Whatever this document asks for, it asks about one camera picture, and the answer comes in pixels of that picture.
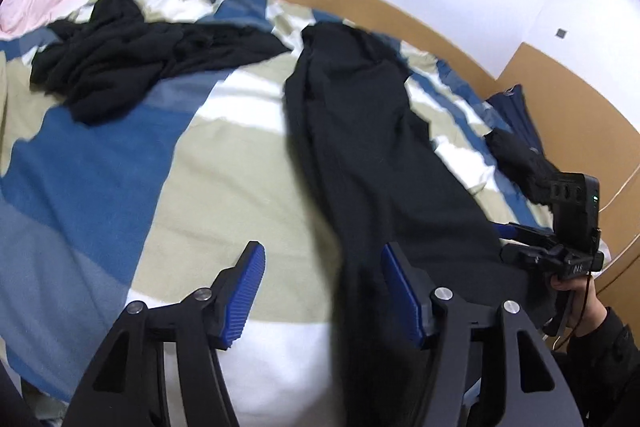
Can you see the small grey wall switch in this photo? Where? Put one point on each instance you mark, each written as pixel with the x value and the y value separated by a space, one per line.
pixel 562 34

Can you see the person's right hand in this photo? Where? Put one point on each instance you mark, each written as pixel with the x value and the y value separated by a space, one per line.
pixel 592 307

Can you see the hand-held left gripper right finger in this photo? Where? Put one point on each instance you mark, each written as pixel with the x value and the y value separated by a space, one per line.
pixel 402 297

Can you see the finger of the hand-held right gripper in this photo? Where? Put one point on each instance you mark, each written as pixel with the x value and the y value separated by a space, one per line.
pixel 520 256
pixel 530 234

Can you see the blue beige checked duvet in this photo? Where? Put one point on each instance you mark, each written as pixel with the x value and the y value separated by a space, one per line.
pixel 100 182

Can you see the person's right forearm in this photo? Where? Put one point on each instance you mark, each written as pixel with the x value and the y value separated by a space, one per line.
pixel 610 372

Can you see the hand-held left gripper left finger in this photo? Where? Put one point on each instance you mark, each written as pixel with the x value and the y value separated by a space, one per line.
pixel 245 297

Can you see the wooden headboard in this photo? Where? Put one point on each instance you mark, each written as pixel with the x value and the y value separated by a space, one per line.
pixel 575 107

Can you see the navy printed pillow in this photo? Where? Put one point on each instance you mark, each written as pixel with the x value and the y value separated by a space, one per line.
pixel 515 112

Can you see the black zip jacket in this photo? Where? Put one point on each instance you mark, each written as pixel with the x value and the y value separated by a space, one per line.
pixel 520 162

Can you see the black ribbed knit top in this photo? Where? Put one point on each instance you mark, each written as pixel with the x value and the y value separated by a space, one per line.
pixel 125 52

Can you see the black pants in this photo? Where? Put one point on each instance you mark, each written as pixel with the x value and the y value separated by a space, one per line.
pixel 375 157

